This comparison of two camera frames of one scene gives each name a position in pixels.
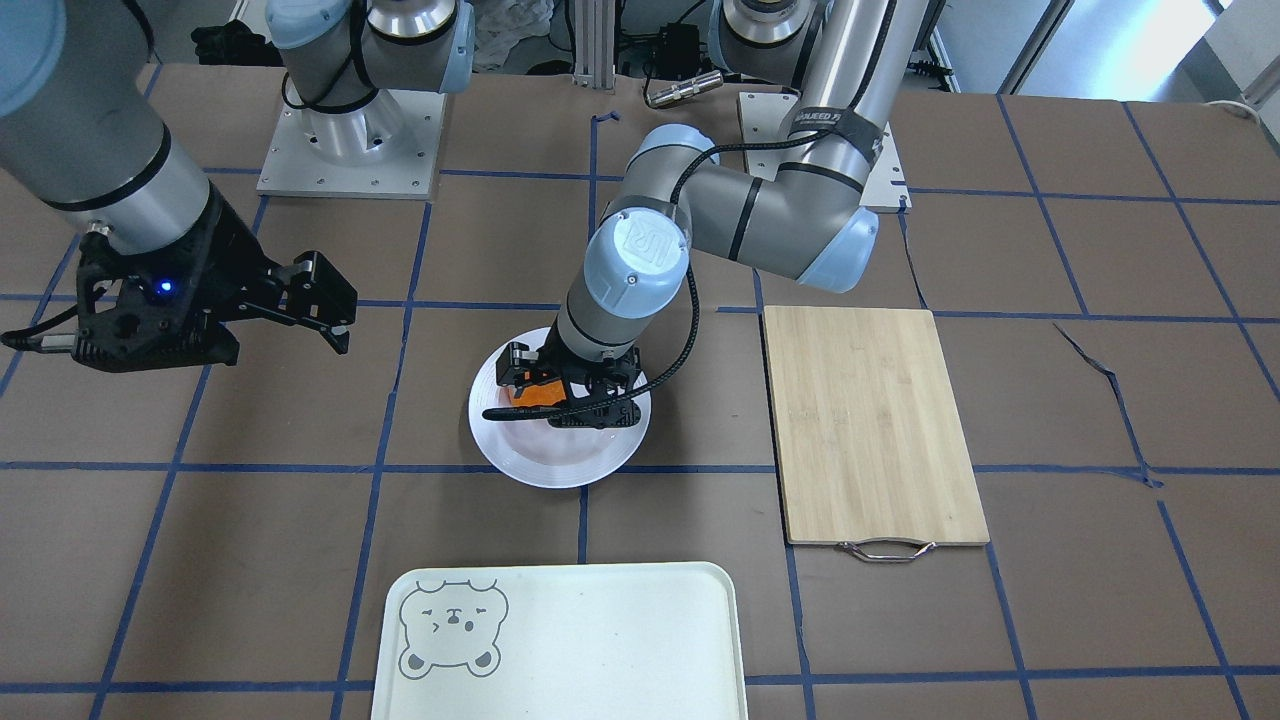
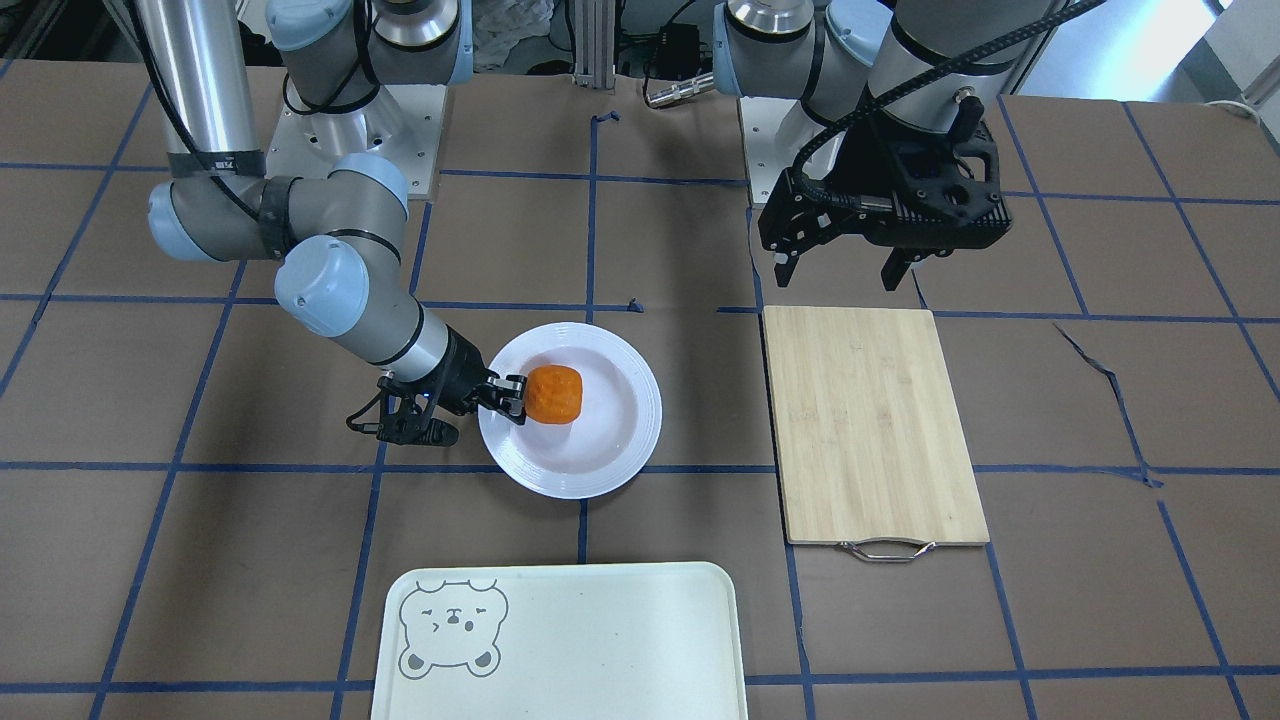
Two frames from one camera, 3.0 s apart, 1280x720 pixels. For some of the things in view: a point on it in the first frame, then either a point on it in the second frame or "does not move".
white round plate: x=538 y=453 does not move
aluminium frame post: x=594 y=44 does not move
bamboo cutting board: x=871 y=448 does not move
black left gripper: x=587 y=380 to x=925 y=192
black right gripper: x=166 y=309 to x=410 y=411
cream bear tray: x=645 y=641 does not move
